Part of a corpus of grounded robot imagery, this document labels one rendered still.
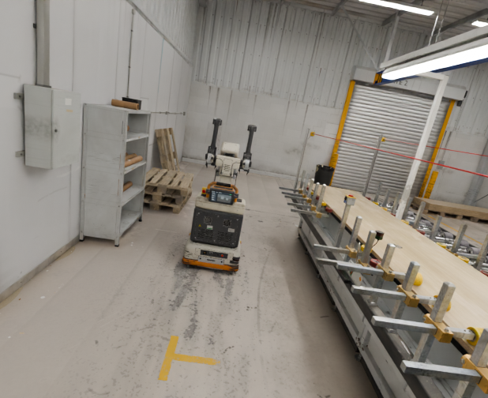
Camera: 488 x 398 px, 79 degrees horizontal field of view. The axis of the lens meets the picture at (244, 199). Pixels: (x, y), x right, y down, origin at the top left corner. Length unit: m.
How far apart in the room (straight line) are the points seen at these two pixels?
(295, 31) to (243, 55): 1.64
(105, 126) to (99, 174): 0.53
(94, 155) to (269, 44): 7.27
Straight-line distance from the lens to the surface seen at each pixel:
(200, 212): 3.23
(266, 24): 9.98
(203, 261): 3.36
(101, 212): 3.72
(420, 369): 1.38
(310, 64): 9.95
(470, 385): 1.59
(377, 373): 2.58
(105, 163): 3.56
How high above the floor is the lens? 1.70
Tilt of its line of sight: 15 degrees down
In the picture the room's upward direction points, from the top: 10 degrees clockwise
